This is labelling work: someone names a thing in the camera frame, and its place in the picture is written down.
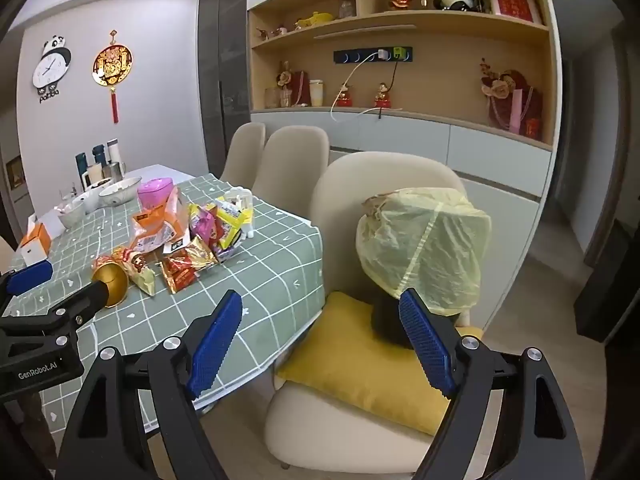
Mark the orange white box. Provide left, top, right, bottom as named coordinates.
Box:
left=20, top=222, right=52, bottom=267

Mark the black cable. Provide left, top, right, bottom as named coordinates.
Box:
left=377, top=60, right=399, bottom=121

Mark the red gold snack packet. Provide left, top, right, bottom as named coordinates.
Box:
left=160, top=235, right=221, bottom=295

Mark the beige dining chair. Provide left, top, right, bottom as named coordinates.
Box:
left=264, top=151, right=482, bottom=476
left=220, top=121, right=267, bottom=191
left=252, top=125, right=331, bottom=221

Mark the red yellow snack packet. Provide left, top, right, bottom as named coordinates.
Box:
left=112, top=247, right=157, bottom=295

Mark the black waste bin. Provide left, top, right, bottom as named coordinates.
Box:
left=370, top=290, right=472, bottom=352

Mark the pink snack packet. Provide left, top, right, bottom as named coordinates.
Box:
left=189, top=204, right=224, bottom=251

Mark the black power strip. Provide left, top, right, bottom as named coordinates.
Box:
left=333, top=46, right=415, bottom=67

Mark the small wall picture frame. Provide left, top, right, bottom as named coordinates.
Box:
left=5, top=155, right=26, bottom=191

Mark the green checked tablecloth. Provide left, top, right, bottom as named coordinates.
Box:
left=0, top=172, right=327, bottom=441

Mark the large patterned bowl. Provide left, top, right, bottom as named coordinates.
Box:
left=98, top=176, right=142, bottom=207

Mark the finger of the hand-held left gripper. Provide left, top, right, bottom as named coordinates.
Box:
left=0, top=261, right=55, bottom=317
left=49, top=281, right=110, bottom=332

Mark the orange snack packet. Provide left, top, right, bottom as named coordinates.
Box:
left=131, top=187, right=193, bottom=256

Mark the white cable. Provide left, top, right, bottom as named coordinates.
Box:
left=330, top=52, right=383, bottom=123

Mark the yellow seat cushion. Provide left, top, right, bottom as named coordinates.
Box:
left=276, top=291, right=486, bottom=436

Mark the panda wall clock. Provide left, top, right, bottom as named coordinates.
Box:
left=32, top=35, right=73, bottom=106

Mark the red framed picture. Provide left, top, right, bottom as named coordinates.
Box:
left=486, top=0, right=543, bottom=26

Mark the red gift bag with flowers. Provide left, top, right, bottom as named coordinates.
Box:
left=276, top=61, right=309, bottom=107

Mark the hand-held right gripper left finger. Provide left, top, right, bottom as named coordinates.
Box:
left=54, top=289, right=245, bottom=480

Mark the dark teal bottle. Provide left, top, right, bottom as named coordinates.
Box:
left=75, top=152, right=91, bottom=191

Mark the wooden wall shelf unit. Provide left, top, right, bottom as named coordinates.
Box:
left=246, top=0, right=561, bottom=152

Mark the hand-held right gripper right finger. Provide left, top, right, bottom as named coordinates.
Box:
left=398, top=287, right=587, bottom=480

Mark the red gold hanging ornament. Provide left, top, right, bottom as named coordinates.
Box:
left=91, top=30, right=134, bottom=125

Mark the white sideboard cabinet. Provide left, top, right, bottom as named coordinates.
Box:
left=250, top=108, right=555, bottom=286

